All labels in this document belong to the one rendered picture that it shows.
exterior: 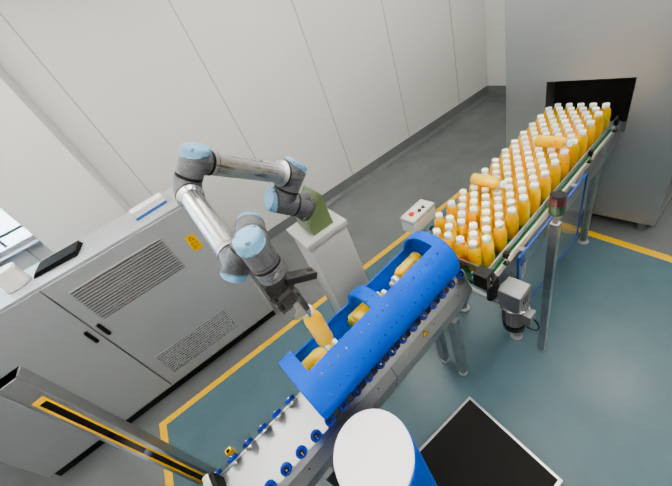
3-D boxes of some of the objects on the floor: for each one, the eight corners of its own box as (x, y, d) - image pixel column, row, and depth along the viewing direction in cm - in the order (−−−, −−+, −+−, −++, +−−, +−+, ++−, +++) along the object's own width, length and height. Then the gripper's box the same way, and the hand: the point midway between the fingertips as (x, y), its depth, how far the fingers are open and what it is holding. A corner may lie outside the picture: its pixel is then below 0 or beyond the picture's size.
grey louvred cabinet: (67, 427, 292) (-114, 347, 207) (260, 289, 349) (180, 182, 264) (58, 484, 250) (-173, 413, 165) (278, 316, 307) (190, 200, 223)
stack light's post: (536, 348, 206) (548, 224, 142) (539, 344, 208) (552, 218, 143) (543, 352, 203) (558, 226, 139) (546, 347, 205) (562, 221, 140)
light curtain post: (265, 506, 191) (-2, 379, 91) (273, 498, 193) (19, 364, 93) (269, 516, 186) (-6, 393, 87) (277, 507, 188) (17, 377, 89)
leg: (456, 372, 212) (445, 320, 175) (461, 366, 214) (451, 313, 177) (464, 378, 208) (454, 325, 171) (469, 371, 210) (460, 318, 173)
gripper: (253, 278, 96) (284, 318, 109) (269, 295, 88) (301, 335, 100) (275, 261, 99) (303, 301, 112) (292, 275, 91) (320, 317, 103)
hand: (306, 309), depth 106 cm, fingers closed on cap, 4 cm apart
